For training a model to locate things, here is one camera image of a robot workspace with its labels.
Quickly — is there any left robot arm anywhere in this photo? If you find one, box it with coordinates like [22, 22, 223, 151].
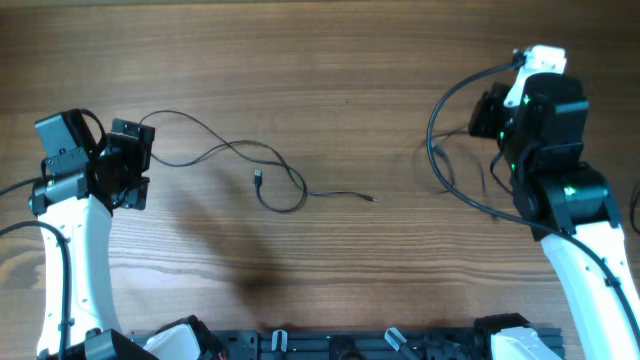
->
[29, 109, 155, 356]

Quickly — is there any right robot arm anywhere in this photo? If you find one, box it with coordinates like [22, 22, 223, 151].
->
[469, 73, 639, 359]

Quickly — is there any left camera black cable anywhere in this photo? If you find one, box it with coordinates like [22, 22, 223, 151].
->
[0, 177, 74, 360]

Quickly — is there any camera black cable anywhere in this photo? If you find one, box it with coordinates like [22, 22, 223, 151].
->
[425, 59, 640, 346]
[0, 177, 74, 360]

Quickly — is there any right camera black cable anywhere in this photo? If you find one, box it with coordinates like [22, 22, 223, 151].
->
[425, 59, 640, 346]

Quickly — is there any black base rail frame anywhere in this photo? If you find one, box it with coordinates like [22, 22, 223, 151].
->
[124, 327, 566, 360]

